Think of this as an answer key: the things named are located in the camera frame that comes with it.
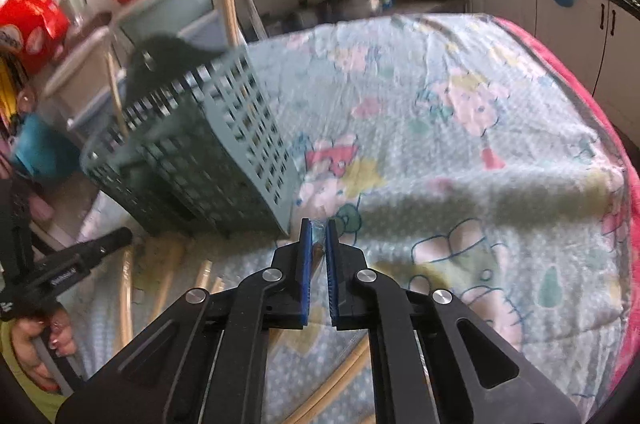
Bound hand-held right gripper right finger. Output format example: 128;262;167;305
325;220;581;424

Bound blue cloth bag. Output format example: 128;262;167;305
11;111;83;182

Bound yellow hanging cloths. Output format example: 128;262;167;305
0;54;26;119

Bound red shopping bag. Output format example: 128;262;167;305
0;0;71;74

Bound pink blanket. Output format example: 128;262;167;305
492;18;640;410

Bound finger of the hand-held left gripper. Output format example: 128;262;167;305
92;226;135;263

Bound cartoon printed blanket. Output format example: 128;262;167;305
65;11;628;424

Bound small steel pot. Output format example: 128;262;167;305
295;0;321;27

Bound person's left hand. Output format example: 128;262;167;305
4;304;78;392

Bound beige drawer tower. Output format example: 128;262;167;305
42;26;133;139

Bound green perforated utensil basket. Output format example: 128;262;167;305
80;32;293;237

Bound person's left forearm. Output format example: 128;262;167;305
0;321;68;412

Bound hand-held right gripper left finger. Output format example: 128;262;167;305
55;219;315;424

